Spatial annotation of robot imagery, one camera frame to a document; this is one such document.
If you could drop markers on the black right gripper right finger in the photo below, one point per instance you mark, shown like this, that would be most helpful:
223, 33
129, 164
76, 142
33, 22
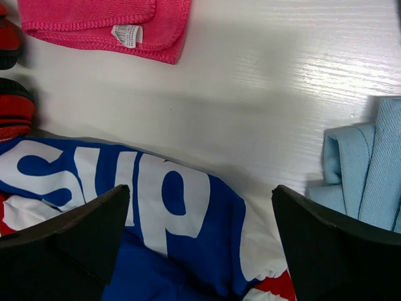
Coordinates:
332, 256

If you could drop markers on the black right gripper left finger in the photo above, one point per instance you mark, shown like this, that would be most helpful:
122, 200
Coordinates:
69, 257

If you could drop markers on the blue white red shirt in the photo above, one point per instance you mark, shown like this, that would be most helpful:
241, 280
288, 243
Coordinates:
187, 236

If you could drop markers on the light blue garment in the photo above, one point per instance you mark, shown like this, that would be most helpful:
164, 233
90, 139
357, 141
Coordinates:
361, 167

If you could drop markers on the red black headphones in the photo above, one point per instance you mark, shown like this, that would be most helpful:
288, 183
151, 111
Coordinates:
17, 104

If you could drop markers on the pink towel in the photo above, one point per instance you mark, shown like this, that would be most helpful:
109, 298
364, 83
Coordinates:
154, 30

